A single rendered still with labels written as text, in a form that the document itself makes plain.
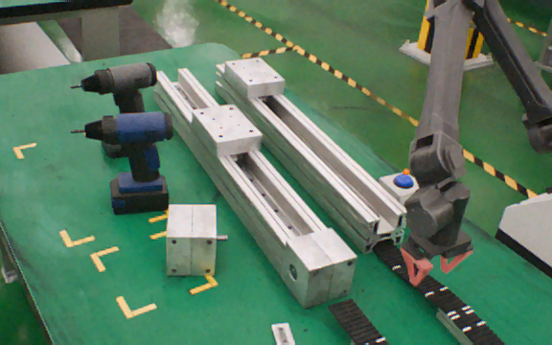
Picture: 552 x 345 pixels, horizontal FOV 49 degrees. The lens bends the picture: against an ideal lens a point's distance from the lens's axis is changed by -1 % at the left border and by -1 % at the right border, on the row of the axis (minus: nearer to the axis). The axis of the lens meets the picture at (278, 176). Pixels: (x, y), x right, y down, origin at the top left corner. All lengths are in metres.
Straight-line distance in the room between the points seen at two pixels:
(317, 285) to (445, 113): 0.38
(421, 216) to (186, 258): 0.44
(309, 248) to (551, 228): 0.53
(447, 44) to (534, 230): 0.46
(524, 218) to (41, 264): 0.99
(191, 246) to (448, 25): 0.63
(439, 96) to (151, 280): 0.62
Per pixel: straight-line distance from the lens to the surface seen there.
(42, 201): 1.41
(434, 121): 1.09
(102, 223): 1.32
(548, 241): 1.40
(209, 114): 1.46
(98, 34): 2.83
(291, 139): 1.47
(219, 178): 1.40
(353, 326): 1.09
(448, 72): 1.16
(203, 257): 1.16
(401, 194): 1.38
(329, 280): 1.12
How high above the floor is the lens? 1.59
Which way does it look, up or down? 33 degrees down
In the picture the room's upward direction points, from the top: 6 degrees clockwise
